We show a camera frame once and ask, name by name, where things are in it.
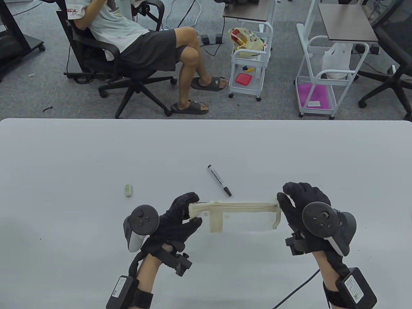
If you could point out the person's left hand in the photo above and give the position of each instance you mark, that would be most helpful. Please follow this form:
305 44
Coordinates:
173 225

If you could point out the person's right hand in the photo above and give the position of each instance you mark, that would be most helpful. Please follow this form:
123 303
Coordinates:
302 194

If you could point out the white green-sleeved eraser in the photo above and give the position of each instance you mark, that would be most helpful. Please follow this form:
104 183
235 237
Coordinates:
128 190

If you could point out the black marker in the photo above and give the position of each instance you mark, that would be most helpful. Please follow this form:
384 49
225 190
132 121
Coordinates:
219 180

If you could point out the clear beige-trimmed pencil pouch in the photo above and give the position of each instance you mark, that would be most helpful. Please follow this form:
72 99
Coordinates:
238 205

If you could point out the person's left forearm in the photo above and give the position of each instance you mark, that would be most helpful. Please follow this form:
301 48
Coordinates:
148 273

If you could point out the person's right forearm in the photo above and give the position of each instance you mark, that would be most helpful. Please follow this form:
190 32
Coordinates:
328 273

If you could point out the black grey hand controller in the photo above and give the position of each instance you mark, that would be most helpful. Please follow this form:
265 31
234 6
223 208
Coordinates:
320 220
141 220

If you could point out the small white card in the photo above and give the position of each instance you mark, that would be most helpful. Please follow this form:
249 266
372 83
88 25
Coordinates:
313 103

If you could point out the magenta mat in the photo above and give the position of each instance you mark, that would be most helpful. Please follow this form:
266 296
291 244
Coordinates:
305 93

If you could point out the dark slipper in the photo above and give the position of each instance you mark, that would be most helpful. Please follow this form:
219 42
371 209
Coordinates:
209 83
190 107

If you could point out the large white rolling cart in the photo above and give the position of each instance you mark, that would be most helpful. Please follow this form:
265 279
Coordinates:
325 75

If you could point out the small white rolling cart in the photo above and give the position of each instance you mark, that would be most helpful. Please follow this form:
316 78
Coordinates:
260 74

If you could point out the red square lid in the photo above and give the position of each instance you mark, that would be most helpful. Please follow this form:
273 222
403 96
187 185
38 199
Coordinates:
244 79

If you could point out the small yellow tool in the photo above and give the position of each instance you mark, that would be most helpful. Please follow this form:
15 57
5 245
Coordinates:
248 69

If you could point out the white plastic bag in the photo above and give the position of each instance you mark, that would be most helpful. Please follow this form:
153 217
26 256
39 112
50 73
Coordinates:
336 61

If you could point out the black office chair with armrests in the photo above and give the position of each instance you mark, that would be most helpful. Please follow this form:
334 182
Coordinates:
135 85

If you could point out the yellow plastic bag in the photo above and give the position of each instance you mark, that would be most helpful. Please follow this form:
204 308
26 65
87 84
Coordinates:
246 43

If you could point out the small black floor scrap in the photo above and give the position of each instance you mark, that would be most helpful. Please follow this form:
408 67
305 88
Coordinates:
47 109

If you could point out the black power adapter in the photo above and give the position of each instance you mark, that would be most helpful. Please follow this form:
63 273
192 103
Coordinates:
206 40

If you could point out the black mesh office chair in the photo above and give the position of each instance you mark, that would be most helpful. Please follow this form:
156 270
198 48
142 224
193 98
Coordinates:
392 29

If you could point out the brown-top side table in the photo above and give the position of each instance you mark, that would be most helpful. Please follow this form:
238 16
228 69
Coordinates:
246 9

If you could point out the black wheeled stand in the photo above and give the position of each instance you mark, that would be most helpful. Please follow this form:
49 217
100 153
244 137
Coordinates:
14 35

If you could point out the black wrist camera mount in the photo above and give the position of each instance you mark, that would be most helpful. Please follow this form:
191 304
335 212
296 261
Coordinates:
178 262
297 244

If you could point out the brown-top white-frame table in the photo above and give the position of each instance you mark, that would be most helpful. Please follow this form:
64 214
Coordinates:
347 24

